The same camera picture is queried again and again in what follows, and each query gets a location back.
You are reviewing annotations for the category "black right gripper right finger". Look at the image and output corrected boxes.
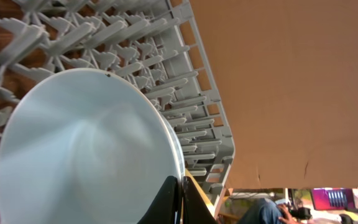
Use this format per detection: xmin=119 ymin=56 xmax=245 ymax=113
xmin=183 ymin=176 xmax=217 ymax=224

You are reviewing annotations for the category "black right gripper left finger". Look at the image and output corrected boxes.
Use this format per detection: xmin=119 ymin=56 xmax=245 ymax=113
xmin=137 ymin=176 xmax=179 ymax=224

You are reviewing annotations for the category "light blue round plate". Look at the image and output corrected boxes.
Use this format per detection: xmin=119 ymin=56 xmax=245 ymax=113
xmin=0 ymin=68 xmax=185 ymax=223

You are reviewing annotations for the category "grey plastic dishwasher rack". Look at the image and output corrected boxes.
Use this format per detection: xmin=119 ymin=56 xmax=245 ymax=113
xmin=0 ymin=1 xmax=235 ymax=214

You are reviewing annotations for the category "person in blue jeans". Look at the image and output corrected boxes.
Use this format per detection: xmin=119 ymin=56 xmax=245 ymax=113
xmin=237 ymin=198 xmax=300 ymax=224

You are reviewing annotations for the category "magenta screen in background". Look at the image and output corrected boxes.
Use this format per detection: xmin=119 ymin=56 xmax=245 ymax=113
xmin=311 ymin=188 xmax=355 ymax=210

